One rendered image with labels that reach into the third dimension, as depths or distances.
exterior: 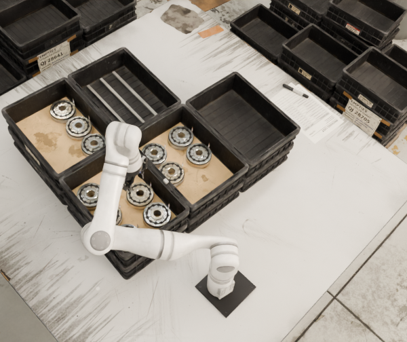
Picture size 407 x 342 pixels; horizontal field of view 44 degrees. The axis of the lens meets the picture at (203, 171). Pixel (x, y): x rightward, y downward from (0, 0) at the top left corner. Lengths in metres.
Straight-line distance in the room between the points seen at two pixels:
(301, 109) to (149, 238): 1.19
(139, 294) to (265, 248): 0.53
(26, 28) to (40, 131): 1.05
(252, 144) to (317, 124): 0.44
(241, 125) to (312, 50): 1.20
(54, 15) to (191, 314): 1.94
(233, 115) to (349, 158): 0.57
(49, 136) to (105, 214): 0.72
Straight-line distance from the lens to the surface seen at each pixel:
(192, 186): 1.98
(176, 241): 1.58
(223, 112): 2.21
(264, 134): 2.18
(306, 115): 2.47
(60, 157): 2.07
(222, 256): 1.63
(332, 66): 3.22
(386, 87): 3.07
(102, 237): 1.50
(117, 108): 2.20
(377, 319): 2.88
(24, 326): 2.69
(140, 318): 1.90
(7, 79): 3.15
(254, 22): 3.52
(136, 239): 1.58
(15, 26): 3.12
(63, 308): 1.94
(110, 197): 1.50
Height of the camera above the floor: 2.53
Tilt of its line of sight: 57 degrees down
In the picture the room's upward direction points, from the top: 10 degrees clockwise
